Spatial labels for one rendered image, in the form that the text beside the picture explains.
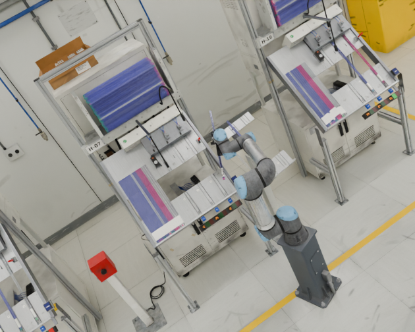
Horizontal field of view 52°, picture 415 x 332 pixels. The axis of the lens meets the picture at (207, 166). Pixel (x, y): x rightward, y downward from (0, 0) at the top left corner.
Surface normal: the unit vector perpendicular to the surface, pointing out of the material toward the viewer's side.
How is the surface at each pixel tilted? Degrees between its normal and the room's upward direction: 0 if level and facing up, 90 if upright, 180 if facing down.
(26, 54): 90
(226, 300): 0
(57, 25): 90
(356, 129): 90
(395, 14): 90
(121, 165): 45
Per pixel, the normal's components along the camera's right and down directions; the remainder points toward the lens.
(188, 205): 0.01, -0.25
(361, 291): -0.39, -0.74
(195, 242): 0.41, 0.39
